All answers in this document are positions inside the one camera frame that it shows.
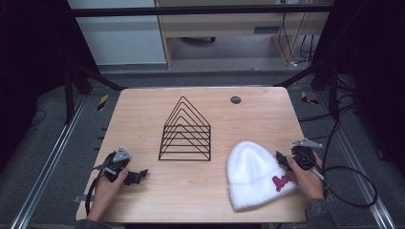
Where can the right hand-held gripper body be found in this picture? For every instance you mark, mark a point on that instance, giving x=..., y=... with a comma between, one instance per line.
x=304, y=157

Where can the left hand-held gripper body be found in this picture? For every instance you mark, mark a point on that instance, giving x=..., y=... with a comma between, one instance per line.
x=116, y=165

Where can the white knit beanie hat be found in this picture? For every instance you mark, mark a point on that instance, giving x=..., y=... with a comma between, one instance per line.
x=254, y=175

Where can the person's right hand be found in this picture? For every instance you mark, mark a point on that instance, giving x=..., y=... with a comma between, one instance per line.
x=310, y=183

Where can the person's left hand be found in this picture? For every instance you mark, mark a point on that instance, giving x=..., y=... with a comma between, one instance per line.
x=106, y=197

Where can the grey tape strip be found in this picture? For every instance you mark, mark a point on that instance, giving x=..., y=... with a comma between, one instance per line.
x=79, y=198

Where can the yellow black striped tape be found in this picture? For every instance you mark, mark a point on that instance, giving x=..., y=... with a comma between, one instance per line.
x=102, y=102
x=308, y=99

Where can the grey round table grommet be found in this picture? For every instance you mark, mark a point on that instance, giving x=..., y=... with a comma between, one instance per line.
x=235, y=100

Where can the black metal stand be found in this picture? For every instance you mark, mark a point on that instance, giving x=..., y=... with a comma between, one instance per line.
x=68, y=95
x=333, y=92

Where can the black curtain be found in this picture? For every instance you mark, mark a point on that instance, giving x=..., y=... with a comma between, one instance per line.
x=31, y=63
x=375, y=79

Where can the white cabinet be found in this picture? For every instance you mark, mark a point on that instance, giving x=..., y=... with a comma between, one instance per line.
x=121, y=38

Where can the light wooden desk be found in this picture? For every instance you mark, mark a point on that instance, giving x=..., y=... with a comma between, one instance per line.
x=223, y=25

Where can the aluminium floor rail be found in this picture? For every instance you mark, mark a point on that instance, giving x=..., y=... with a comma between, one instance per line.
x=359, y=165
x=47, y=165

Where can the black horizontal frame bar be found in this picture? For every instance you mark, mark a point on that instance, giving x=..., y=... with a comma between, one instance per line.
x=191, y=10

